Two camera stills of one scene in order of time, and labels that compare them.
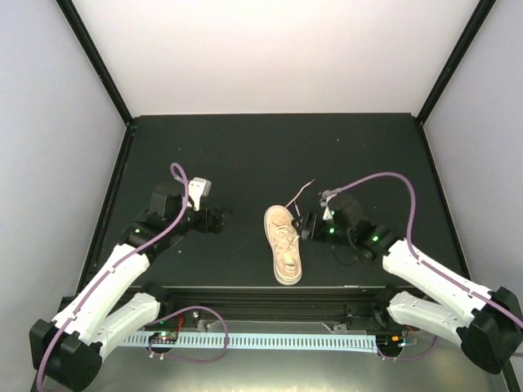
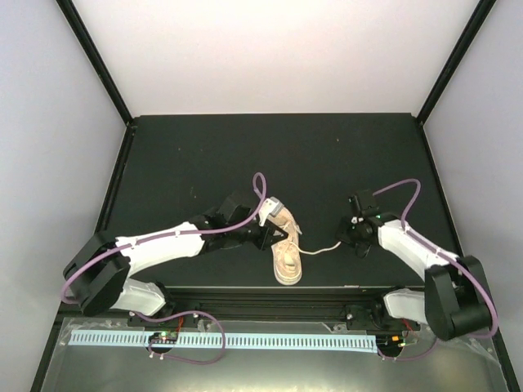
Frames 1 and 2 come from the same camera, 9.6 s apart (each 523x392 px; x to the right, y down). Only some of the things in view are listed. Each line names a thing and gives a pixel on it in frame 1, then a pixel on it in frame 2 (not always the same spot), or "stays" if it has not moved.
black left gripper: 217,224 -> 266,238
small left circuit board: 163,337 stays
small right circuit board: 396,340 stays
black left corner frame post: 96,59 stays
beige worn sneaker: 284,242 stays
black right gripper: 314,227 -> 341,233
